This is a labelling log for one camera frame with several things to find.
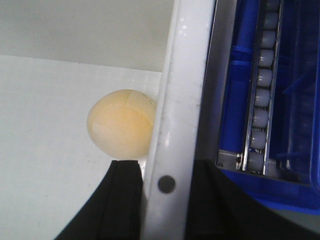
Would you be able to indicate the blue shelf bin upper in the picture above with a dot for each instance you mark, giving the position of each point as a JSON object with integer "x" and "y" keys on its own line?
{"x": 301, "y": 124}

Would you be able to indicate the white plastic tote crate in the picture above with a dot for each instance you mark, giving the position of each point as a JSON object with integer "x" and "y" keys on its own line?
{"x": 49, "y": 166}

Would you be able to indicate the grey roller conveyor rail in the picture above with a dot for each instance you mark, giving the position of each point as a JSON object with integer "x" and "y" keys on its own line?
{"x": 251, "y": 135}

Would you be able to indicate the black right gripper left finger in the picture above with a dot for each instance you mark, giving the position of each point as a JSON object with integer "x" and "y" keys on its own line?
{"x": 113, "y": 211}

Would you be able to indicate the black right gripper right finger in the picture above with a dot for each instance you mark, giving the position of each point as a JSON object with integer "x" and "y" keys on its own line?
{"x": 218, "y": 209}

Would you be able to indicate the yellow smiling plush ball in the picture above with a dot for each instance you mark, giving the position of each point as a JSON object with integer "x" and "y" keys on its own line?
{"x": 121, "y": 124}

